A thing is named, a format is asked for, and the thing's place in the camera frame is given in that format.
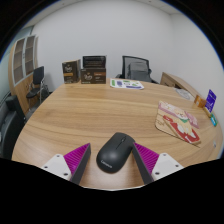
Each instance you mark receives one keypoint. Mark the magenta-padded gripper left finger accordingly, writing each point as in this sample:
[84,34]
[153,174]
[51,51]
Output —
[76,159]

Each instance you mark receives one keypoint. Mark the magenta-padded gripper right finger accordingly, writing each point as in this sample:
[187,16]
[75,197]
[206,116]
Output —
[150,161]

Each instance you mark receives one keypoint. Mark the black computer mouse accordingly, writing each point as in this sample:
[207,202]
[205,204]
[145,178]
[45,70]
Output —
[114,153]

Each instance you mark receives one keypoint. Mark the pink printed mouse pad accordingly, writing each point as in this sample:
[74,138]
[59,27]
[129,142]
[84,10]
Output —
[176,123]

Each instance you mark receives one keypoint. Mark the black leather sofa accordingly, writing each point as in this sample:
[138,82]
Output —
[9,130]

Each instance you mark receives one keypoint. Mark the green and blue box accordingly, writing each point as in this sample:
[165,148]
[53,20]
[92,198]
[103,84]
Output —
[213,120]

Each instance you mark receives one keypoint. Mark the small orange box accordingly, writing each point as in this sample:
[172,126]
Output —
[200,101]

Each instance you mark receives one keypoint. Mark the white sheet with coloured print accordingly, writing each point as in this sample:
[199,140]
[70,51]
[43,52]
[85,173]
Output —
[126,84]

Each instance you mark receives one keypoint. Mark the wooden side desk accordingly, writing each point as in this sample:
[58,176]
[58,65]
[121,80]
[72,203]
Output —
[175,81]

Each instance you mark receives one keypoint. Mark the purple standing card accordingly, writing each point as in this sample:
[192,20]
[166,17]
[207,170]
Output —
[210,100]

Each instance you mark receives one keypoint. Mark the large brown printed box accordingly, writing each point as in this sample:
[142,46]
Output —
[93,75]

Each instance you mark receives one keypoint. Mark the small brown printed box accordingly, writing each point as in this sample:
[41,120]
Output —
[70,72]

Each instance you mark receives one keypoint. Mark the black visitor chair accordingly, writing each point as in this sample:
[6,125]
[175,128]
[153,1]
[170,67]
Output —
[37,78]

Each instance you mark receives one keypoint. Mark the grey mesh office chair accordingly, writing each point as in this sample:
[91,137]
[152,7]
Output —
[136,69]

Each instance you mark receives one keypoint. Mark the wooden shelf unit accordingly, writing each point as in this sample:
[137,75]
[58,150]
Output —
[19,83]

